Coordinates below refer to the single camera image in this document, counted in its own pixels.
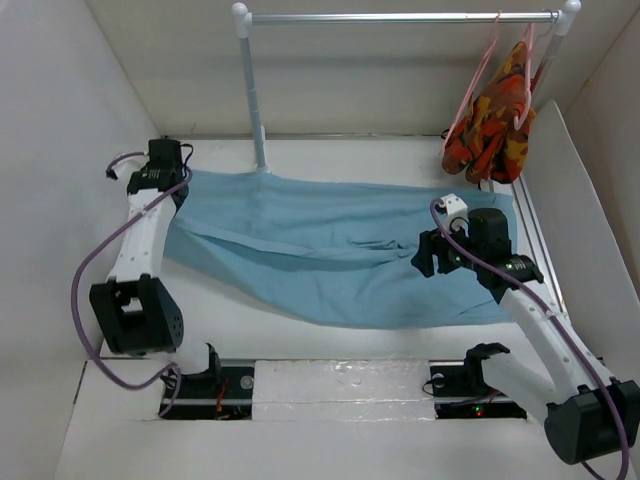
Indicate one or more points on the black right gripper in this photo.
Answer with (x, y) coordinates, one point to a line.
(431, 242)

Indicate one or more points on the light blue trousers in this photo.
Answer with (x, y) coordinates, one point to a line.
(332, 254)

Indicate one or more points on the pink wire hanger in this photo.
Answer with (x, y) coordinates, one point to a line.
(468, 96)

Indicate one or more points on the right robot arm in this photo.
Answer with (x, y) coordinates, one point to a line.
(585, 410)

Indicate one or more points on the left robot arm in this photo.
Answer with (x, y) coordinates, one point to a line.
(135, 311)

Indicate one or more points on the pink hanger holding garment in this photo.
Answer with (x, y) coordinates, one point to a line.
(528, 39)

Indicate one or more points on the orange camouflage garment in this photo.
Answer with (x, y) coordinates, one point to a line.
(485, 145)

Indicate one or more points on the white clothes rack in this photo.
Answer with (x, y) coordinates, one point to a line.
(560, 21)

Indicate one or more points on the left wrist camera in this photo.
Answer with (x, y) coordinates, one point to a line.
(124, 165)

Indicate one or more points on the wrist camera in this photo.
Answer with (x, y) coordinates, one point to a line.
(453, 210)
(124, 165)

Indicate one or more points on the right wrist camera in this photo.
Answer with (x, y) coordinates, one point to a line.
(453, 210)

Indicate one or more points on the aluminium rail right side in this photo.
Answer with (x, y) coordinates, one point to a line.
(530, 232)

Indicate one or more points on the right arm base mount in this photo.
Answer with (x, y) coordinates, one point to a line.
(457, 397)

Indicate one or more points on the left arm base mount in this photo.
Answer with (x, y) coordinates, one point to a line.
(226, 397)

